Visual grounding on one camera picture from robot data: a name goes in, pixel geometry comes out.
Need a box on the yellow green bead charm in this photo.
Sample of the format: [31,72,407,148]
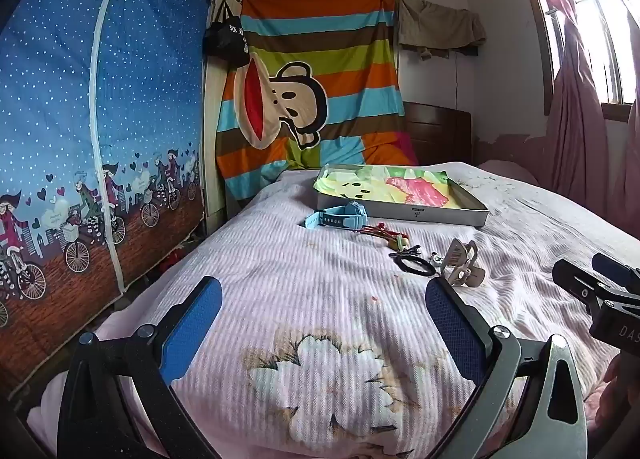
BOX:
[384,234,422,251]

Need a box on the beige hair claw clip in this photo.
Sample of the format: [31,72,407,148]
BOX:
[440,238,487,288]

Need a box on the pink curtain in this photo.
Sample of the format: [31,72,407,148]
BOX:
[505,0,640,220]

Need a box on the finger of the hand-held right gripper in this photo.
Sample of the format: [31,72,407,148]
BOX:
[592,253,640,290]
[552,259,640,314]

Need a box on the window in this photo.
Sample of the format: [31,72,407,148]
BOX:
[532,0,640,107]

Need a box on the black hanging bag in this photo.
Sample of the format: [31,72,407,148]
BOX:
[204,1,251,67]

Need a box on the black hair tie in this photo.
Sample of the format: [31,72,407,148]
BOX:
[395,259,432,278]

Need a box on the grey metal tray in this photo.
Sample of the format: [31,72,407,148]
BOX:
[312,165,489,230]

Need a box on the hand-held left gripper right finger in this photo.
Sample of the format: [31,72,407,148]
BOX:
[425,278,588,459]

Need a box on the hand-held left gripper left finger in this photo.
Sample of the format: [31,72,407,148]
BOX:
[57,276,222,459]

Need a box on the white cabinet panel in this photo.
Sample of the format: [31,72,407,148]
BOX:
[201,0,243,235]

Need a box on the striped monkey print blanket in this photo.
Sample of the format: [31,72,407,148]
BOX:
[215,0,420,210]

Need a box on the brown hanging cloth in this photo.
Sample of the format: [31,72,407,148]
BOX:
[397,0,487,60]

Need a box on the person's right hand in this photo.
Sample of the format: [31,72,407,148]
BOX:
[602,354,640,440]

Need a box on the red cord bead bracelet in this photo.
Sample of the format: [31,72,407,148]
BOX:
[361,223,403,241]

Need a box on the dark wooden headboard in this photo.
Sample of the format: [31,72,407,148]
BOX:
[402,101,473,166]

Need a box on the pink bed blanket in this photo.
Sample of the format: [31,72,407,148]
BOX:
[27,161,640,459]

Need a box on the blue printed fabric wardrobe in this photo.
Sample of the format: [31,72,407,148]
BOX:
[0,0,221,390]

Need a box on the blue wrist watch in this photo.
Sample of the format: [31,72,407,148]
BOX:
[301,201,369,231]

